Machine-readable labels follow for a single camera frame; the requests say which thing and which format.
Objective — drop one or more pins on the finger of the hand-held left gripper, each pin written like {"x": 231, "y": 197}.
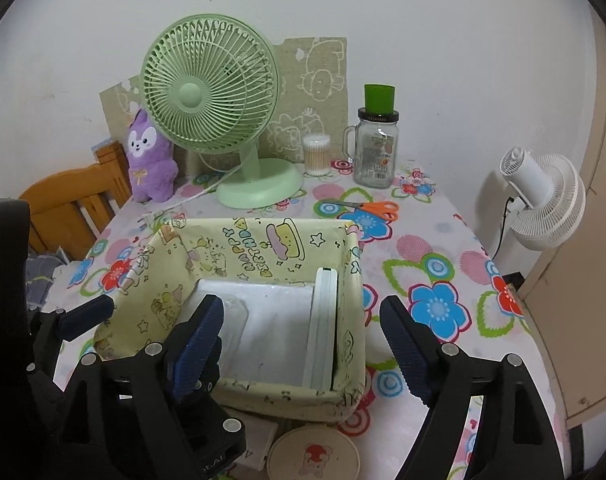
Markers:
{"x": 85, "y": 317}
{"x": 223, "y": 440}

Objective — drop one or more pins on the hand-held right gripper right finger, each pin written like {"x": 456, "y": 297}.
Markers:
{"x": 407, "y": 352}

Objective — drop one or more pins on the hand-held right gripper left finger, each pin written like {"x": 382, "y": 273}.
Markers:
{"x": 198, "y": 352}

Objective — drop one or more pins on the round cream tin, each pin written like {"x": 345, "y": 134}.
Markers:
{"x": 313, "y": 455}

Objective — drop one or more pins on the yellow cartoon fabric storage box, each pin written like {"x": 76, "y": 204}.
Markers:
{"x": 263, "y": 245}

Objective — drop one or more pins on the grey plaid bedding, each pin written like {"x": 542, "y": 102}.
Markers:
{"x": 43, "y": 280}

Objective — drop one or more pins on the white plastic pouch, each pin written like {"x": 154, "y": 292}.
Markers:
{"x": 273, "y": 330}

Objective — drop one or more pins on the white slim flat box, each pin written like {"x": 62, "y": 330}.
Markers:
{"x": 323, "y": 330}

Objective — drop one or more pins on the purple plush toy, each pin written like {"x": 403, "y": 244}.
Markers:
{"x": 148, "y": 170}

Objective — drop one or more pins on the beige wooden door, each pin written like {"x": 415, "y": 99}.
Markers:
{"x": 583, "y": 285}

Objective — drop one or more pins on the glass jar mug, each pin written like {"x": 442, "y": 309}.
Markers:
{"x": 375, "y": 155}

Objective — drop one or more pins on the white circulator fan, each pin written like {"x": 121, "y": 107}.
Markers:
{"x": 543, "y": 195}

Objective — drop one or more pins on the cotton swab container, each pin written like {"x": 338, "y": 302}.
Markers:
{"x": 317, "y": 157}

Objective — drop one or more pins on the green desk fan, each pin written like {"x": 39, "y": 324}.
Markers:
{"x": 193, "y": 95}

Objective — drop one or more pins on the green plastic cup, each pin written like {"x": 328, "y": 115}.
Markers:
{"x": 380, "y": 97}

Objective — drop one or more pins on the beige cartoon wall sheet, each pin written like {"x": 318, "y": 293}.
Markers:
{"x": 318, "y": 75}

